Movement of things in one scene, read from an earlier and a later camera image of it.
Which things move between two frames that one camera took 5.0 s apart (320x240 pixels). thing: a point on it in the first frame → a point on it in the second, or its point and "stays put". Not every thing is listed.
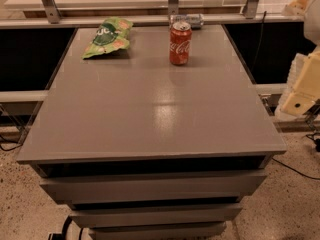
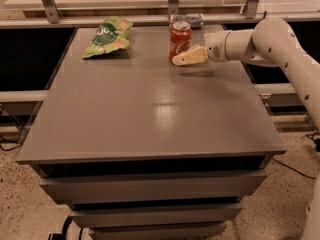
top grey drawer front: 152,187 stays put
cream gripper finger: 307,90 → 214,50
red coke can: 180,41 stays put
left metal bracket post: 52,11 stays put
